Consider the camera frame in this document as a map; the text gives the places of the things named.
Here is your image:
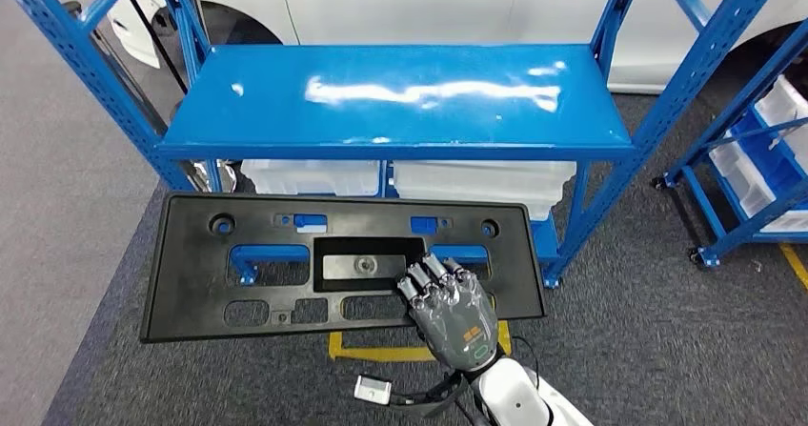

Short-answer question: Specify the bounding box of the white car red stripe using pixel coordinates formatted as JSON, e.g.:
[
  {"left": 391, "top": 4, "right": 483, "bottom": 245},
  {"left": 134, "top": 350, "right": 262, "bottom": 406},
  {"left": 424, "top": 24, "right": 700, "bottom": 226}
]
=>
[{"left": 85, "top": 0, "right": 808, "bottom": 94}]

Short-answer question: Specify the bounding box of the blue plastic bin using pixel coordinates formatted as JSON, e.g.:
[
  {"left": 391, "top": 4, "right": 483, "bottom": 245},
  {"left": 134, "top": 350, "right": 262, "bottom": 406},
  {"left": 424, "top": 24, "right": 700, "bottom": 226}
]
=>
[{"left": 731, "top": 110, "right": 803, "bottom": 203}]

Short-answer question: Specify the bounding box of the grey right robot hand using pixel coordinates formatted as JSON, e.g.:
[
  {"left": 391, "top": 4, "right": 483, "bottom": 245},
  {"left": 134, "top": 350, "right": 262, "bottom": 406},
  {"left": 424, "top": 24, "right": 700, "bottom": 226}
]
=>
[{"left": 395, "top": 253, "right": 506, "bottom": 374}]

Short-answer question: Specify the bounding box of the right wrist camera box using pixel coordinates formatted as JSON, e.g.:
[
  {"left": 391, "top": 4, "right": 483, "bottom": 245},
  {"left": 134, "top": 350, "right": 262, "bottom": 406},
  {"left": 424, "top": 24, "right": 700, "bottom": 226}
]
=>
[{"left": 353, "top": 374, "right": 394, "bottom": 407}]

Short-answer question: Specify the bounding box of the black capped stanchion pole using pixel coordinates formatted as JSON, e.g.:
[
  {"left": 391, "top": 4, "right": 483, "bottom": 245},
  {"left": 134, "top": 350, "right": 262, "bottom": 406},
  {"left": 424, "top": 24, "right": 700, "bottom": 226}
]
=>
[
  {"left": 125, "top": 0, "right": 190, "bottom": 94},
  {"left": 63, "top": 0, "right": 240, "bottom": 195}
]

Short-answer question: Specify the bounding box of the blue metal shelf rack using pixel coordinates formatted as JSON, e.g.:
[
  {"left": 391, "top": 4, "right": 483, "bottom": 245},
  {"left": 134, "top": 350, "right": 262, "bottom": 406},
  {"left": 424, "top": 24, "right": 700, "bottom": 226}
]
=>
[
  {"left": 0, "top": 0, "right": 794, "bottom": 289},
  {"left": 653, "top": 22, "right": 808, "bottom": 268}
]

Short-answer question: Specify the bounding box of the yellow floor tape square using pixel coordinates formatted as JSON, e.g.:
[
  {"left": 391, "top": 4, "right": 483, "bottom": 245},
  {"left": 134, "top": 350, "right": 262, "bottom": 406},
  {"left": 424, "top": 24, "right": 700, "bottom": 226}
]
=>
[
  {"left": 328, "top": 320, "right": 514, "bottom": 364},
  {"left": 779, "top": 243, "right": 808, "bottom": 292}
]

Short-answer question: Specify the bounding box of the black plastic plate bracket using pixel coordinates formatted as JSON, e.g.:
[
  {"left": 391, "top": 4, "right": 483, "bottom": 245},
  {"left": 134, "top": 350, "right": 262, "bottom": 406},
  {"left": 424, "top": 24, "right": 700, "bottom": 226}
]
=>
[{"left": 139, "top": 191, "right": 548, "bottom": 345}]

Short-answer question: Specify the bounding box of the wide white plastic bin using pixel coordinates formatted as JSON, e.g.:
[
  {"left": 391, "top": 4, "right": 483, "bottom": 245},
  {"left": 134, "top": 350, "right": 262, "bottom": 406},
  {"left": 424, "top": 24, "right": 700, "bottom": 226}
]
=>
[
  {"left": 391, "top": 160, "right": 577, "bottom": 207},
  {"left": 522, "top": 196, "right": 558, "bottom": 222}
]

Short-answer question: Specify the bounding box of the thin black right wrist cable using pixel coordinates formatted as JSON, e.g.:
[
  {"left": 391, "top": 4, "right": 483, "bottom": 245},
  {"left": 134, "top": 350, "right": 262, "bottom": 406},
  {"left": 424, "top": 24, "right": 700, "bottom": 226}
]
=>
[{"left": 510, "top": 335, "right": 545, "bottom": 405}]

